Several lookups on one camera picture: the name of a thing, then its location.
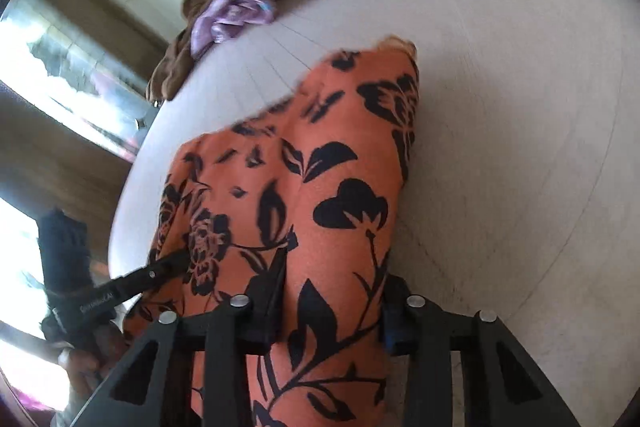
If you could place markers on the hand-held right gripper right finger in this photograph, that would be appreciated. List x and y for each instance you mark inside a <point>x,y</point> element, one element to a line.
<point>395,332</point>

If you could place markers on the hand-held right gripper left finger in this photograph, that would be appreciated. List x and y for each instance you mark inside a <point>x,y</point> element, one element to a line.
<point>277,282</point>

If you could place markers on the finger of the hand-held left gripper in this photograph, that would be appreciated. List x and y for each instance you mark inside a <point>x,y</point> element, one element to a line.
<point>150,274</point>

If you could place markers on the orange floral garment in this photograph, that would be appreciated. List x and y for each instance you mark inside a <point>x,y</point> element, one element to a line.
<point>340,147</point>

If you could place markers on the person's left hand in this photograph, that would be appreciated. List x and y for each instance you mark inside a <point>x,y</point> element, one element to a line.
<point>80,364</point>

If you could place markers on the window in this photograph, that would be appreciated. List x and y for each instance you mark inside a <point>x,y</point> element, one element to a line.
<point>60,72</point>

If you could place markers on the brown cloth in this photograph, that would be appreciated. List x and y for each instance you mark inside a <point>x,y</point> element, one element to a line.
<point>172,67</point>

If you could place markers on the white quilted mattress pad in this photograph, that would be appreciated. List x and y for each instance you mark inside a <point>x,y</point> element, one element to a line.
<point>500,132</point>

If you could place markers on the purple cloth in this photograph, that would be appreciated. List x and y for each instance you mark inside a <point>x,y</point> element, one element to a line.
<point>225,12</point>

